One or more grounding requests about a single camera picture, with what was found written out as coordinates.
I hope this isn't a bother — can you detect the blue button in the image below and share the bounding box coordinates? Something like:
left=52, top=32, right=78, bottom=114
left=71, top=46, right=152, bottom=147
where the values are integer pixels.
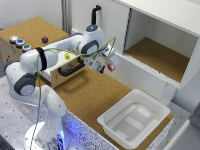
left=15, top=38, right=26, bottom=48

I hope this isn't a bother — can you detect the wooden drawer box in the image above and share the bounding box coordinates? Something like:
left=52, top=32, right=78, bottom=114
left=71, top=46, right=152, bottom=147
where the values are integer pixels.
left=0, top=16, right=72, bottom=85

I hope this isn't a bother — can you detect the black drawer handle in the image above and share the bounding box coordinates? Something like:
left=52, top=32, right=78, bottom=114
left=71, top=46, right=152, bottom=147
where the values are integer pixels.
left=57, top=58, right=86, bottom=77

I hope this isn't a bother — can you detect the red button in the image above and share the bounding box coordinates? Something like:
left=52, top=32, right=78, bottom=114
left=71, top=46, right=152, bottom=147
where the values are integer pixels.
left=8, top=34, right=19, bottom=44

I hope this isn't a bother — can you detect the green cable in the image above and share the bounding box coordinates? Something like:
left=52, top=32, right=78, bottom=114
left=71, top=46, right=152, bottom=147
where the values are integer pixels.
left=28, top=36, right=117, bottom=150

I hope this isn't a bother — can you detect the yellow block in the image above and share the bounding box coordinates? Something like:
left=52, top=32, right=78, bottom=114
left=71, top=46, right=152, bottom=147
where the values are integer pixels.
left=64, top=52, right=71, bottom=61

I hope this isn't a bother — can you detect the purple block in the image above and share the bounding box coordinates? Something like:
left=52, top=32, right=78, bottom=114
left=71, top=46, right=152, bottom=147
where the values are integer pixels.
left=41, top=35, right=49, bottom=44

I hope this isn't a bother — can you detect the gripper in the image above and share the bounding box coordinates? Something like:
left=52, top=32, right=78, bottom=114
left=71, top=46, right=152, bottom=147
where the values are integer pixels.
left=83, top=45, right=120, bottom=73

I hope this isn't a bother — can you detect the green button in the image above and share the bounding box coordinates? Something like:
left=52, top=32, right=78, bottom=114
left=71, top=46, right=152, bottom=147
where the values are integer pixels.
left=21, top=43, right=33, bottom=54

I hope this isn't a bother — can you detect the wooden drawer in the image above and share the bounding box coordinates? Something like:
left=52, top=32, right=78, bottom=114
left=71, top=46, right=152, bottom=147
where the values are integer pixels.
left=39, top=46, right=86, bottom=89

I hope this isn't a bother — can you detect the white cabinet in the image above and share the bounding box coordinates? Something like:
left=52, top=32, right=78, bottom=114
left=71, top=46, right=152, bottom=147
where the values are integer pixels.
left=70, top=0, right=200, bottom=107

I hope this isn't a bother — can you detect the white sliding door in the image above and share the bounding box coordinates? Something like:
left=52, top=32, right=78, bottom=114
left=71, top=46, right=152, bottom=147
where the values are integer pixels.
left=71, top=0, right=131, bottom=57

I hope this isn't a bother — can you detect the white plastic box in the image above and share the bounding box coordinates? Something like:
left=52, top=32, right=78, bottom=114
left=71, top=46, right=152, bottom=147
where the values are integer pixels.
left=96, top=88, right=172, bottom=150

